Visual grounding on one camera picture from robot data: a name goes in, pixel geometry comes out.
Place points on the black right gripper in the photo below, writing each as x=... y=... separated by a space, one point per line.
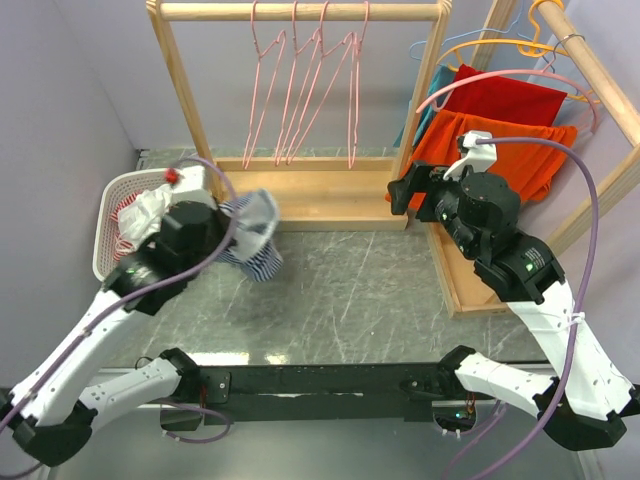
x=418 y=178

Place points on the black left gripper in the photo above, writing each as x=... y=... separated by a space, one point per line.
x=223 y=222

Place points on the blue white striped tank top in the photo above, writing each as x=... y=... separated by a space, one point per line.
x=254 y=251

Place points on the red white striped tank top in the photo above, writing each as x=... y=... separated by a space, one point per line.
x=123 y=243

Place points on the pink wire hanger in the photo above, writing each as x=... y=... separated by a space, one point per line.
x=268 y=60

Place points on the pink hanger of blue top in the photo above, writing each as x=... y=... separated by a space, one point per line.
x=354 y=92

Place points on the pink hanger of striped top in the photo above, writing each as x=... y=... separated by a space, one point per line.
x=294 y=93

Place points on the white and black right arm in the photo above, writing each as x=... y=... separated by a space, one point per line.
x=586 y=395

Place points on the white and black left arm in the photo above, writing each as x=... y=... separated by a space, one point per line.
x=55 y=410

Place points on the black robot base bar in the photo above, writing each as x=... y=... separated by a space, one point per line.
x=248 y=393

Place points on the large pink plastic hanger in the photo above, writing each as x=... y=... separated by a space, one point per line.
x=467 y=75

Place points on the orange plastic hanger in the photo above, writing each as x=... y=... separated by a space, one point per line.
x=526 y=47

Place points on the white perforated laundry basket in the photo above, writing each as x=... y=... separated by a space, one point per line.
x=115 y=191

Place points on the small wooden clothes rack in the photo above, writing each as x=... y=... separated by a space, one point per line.
x=313 y=193

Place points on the large wooden clothes rack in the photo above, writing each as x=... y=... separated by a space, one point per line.
x=463 y=290

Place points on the orange shirt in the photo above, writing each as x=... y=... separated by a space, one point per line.
x=527 y=168

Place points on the red shirt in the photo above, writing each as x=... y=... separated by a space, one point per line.
x=501 y=99

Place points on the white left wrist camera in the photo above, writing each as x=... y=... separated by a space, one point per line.
x=187 y=184

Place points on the blue wire hanger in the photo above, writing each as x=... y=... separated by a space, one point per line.
x=513 y=20

